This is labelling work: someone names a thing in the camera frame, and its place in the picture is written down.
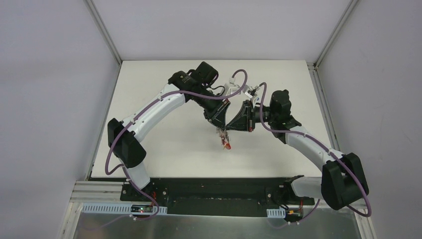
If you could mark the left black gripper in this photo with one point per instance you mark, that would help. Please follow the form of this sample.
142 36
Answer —
217 111

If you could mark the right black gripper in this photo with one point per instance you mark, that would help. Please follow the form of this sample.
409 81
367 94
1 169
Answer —
247 116

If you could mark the grey red keyring holder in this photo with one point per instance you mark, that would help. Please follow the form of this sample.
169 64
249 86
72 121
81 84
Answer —
225 141

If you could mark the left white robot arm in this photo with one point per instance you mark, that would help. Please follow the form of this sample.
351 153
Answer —
125 136

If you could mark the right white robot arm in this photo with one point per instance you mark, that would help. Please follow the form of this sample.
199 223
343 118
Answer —
342 181

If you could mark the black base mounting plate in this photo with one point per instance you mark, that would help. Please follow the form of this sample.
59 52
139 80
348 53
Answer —
236 197

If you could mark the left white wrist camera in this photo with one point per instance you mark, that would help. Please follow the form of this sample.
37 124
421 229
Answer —
232 88

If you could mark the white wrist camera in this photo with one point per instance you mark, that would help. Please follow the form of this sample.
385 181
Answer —
253 94
232 88

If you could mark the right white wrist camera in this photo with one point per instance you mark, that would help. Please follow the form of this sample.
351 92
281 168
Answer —
253 94

